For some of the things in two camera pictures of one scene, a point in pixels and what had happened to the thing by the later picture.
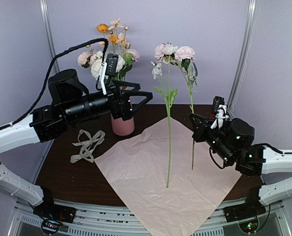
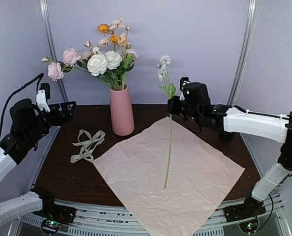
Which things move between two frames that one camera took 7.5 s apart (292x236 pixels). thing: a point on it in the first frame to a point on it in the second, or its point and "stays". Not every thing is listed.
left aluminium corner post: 44,6 stays
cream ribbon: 89,145 stays
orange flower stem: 103,28 stays
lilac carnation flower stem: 184,55 to 55,70
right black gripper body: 223,152 to 188,112
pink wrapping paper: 169,181 stays
